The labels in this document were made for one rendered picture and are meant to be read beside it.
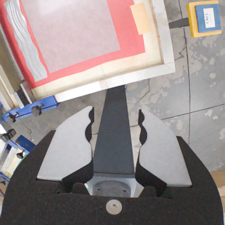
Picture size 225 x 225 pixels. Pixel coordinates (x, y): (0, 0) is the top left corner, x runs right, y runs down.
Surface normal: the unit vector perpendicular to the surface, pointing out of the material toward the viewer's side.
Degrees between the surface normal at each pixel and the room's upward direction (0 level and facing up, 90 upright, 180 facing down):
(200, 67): 0
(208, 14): 0
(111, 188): 73
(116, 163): 90
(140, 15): 0
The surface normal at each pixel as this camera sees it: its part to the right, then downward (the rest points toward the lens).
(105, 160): 0.04, -0.87
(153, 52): -0.04, 0.50
